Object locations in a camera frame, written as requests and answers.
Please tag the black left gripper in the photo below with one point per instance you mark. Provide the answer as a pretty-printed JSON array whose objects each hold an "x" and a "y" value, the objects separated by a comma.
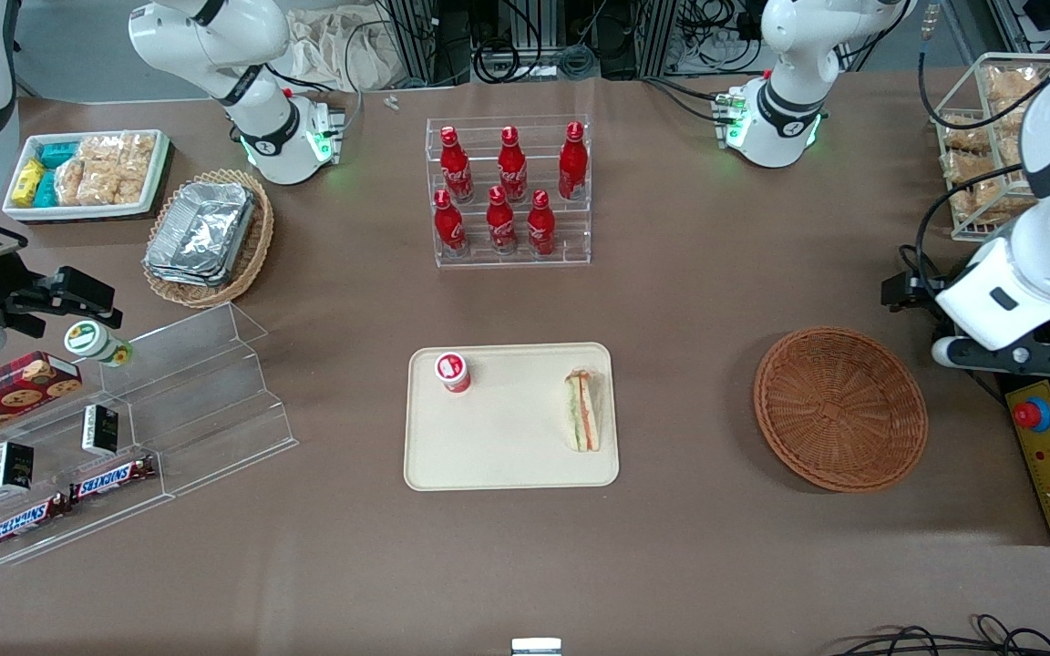
[{"x": 921, "y": 292}]

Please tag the triangle sandwich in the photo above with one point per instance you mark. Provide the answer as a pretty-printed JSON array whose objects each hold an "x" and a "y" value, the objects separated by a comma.
[{"x": 581, "y": 410}]

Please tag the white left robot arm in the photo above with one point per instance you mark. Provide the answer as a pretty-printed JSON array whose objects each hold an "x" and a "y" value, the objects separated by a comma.
[{"x": 1035, "y": 264}]

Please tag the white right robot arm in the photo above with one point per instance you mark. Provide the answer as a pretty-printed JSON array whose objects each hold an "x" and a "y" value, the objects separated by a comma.
[{"x": 262, "y": 128}]

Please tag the silver foil tray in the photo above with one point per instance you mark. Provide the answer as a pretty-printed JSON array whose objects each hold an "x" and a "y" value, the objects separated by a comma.
[
  {"x": 179, "y": 276},
  {"x": 206, "y": 223}
]

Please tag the white rectangular snack tray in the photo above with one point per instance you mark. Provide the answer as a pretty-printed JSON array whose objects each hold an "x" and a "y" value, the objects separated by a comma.
[{"x": 87, "y": 215}]

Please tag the round brown wicker basket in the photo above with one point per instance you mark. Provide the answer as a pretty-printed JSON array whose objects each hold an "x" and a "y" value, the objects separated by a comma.
[{"x": 839, "y": 410}]

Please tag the oval light wicker basket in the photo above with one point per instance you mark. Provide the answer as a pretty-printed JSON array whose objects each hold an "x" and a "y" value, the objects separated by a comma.
[{"x": 256, "y": 246}]

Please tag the beige plastic tray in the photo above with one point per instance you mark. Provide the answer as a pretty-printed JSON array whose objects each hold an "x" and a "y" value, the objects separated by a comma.
[{"x": 507, "y": 437}]

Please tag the green white-lidded cup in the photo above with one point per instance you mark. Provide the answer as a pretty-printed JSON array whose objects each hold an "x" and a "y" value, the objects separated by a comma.
[{"x": 92, "y": 342}]

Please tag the red tartan cookie box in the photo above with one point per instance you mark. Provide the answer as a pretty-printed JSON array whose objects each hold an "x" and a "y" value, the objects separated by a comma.
[{"x": 10, "y": 392}]

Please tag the clear rice cracker pack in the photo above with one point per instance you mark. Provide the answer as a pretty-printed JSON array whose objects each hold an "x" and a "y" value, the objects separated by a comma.
[
  {"x": 100, "y": 149},
  {"x": 115, "y": 184},
  {"x": 71, "y": 182},
  {"x": 138, "y": 148}
]

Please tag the small black box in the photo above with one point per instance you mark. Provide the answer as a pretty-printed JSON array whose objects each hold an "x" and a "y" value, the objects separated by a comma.
[
  {"x": 12, "y": 466},
  {"x": 100, "y": 430}
]

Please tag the teal snack packet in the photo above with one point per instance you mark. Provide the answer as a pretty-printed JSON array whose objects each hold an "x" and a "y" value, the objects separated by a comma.
[
  {"x": 58, "y": 155},
  {"x": 47, "y": 189}
]

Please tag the yellow snack packet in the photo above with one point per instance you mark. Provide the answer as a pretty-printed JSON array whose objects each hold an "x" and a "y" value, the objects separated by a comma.
[{"x": 28, "y": 182}]

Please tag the clear acrylic stepped shelf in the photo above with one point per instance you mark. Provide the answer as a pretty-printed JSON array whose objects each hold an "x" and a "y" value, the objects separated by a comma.
[{"x": 206, "y": 401}]

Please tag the bagged fried snack pack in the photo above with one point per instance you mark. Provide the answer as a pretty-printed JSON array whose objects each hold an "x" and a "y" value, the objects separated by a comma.
[
  {"x": 964, "y": 135},
  {"x": 1010, "y": 82}
]

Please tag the Snickers chocolate bar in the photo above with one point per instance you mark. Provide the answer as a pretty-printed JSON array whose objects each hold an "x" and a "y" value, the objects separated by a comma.
[
  {"x": 28, "y": 521},
  {"x": 113, "y": 479}
]

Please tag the clear acrylic bottle rack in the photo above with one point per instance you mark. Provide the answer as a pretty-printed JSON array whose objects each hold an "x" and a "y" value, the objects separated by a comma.
[{"x": 571, "y": 232}]

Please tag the beige cloth bag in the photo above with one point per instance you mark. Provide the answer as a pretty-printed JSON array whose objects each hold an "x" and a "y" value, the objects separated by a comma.
[{"x": 334, "y": 46}]

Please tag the red cola bottle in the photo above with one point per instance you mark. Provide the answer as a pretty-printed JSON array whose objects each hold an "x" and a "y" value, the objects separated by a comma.
[
  {"x": 540, "y": 228},
  {"x": 449, "y": 228},
  {"x": 456, "y": 169},
  {"x": 512, "y": 169},
  {"x": 501, "y": 226},
  {"x": 572, "y": 164}
]

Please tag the red white-lidded cup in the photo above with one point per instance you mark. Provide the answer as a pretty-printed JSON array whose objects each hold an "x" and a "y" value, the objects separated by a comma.
[{"x": 453, "y": 372}]

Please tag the small white box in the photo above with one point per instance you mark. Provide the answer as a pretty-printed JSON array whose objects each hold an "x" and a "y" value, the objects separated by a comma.
[{"x": 536, "y": 647}]

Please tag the aluminium frame rack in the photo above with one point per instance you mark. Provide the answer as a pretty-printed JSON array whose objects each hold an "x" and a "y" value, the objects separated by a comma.
[{"x": 416, "y": 41}]

